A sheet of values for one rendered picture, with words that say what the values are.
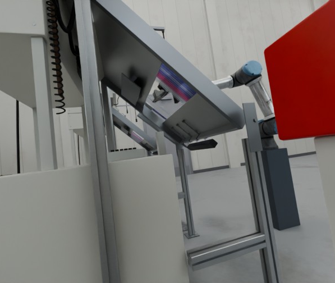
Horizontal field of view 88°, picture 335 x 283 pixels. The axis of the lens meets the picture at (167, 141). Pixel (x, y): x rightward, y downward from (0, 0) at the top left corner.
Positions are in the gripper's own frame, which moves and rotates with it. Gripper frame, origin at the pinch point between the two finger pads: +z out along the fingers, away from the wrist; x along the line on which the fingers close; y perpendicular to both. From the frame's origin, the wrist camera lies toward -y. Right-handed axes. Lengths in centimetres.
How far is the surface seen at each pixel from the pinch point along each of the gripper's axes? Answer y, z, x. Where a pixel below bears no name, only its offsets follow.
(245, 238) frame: -59, 25, 52
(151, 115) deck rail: -3.9, 2.2, -19.0
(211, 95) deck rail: -17, 0, 49
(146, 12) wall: 249, -263, -326
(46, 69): 19, 38, 47
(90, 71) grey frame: 10, 29, 52
